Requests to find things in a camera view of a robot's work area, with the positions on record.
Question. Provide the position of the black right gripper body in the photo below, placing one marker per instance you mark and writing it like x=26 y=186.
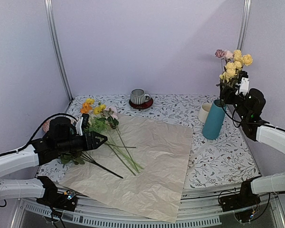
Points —
x=242 y=110

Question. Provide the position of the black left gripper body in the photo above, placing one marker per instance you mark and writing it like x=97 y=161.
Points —
x=66 y=145

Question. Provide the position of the flower bouquet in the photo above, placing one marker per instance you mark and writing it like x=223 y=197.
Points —
x=104 y=120

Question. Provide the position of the teal vase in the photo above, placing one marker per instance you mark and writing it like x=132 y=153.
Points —
x=214 y=121

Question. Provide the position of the yellow rose stem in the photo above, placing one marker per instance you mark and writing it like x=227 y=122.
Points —
x=233 y=69

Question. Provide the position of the cream wrapping paper sheet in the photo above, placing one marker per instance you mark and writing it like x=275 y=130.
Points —
x=153 y=187

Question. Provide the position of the pink rose stem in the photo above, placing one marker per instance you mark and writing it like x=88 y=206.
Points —
x=225 y=56

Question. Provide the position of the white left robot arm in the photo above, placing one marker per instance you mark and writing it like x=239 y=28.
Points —
x=42 y=187

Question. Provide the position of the cream mug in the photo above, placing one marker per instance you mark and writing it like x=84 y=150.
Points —
x=204 y=111

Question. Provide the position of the striped cup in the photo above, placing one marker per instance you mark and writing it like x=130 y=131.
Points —
x=139 y=97

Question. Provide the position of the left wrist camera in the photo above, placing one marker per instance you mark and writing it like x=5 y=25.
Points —
x=81 y=124

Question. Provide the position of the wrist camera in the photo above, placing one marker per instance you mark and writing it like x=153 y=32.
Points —
x=81 y=124
x=243 y=83

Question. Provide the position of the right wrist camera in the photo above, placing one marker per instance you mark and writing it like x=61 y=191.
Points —
x=243 y=83

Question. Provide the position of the right aluminium frame post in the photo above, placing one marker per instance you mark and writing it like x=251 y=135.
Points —
x=244 y=24

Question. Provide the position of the aluminium frame post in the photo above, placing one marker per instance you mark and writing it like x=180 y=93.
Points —
x=244 y=24
x=56 y=48

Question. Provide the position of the aluminium table front rail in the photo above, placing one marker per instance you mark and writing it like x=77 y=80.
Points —
x=198 y=209

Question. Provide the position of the left aluminium frame post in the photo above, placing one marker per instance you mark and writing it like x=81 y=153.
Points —
x=56 y=48

